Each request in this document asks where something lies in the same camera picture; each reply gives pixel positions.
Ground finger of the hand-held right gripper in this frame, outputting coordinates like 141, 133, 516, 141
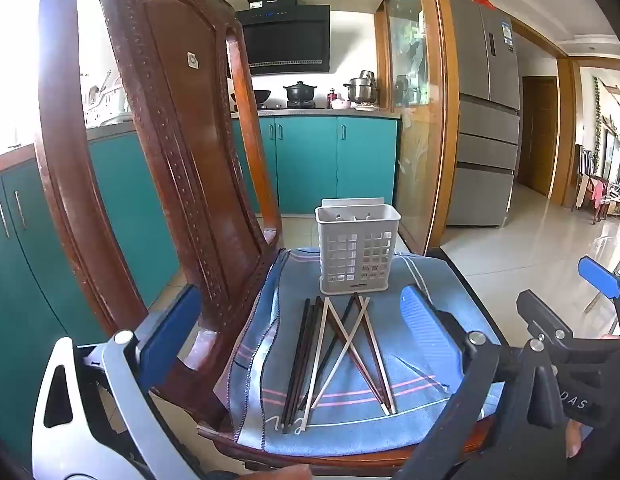
516, 289, 578, 343
577, 255, 620, 321

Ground blue striped towel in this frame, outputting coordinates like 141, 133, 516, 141
225, 247, 506, 458

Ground silver refrigerator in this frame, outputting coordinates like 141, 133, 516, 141
447, 0, 521, 228

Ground white dish rack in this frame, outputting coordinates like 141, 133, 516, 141
82, 72, 133, 126

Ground teal base cabinets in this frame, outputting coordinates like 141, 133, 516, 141
232, 115, 398, 216
0, 130, 166, 456

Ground green vine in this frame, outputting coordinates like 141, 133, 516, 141
592, 77, 603, 171

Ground carved wooden chair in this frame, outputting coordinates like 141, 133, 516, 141
34, 0, 511, 478

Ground black chopstick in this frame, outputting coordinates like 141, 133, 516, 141
281, 299, 311, 433
300, 298, 357, 406
288, 297, 322, 433
295, 297, 326, 431

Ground beige chopstick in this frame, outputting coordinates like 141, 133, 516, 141
307, 297, 372, 412
302, 302, 331, 432
323, 297, 396, 417
361, 301, 395, 415

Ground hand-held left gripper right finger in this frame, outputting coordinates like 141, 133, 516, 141
390, 284, 566, 480

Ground black clay pot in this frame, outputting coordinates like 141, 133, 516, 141
283, 81, 317, 103

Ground black range hood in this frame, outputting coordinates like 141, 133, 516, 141
237, 0, 332, 77

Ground person's right hand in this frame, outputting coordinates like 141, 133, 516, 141
565, 419, 586, 459

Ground stainless steel pot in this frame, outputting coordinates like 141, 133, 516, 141
343, 71, 380, 105

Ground wood framed glass door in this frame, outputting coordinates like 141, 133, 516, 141
375, 0, 463, 256

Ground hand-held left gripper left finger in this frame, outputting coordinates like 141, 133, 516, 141
32, 284, 206, 480

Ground white plastic utensil basket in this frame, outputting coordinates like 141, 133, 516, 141
315, 198, 402, 295

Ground brown wooden door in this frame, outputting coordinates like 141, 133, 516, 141
519, 76, 558, 196

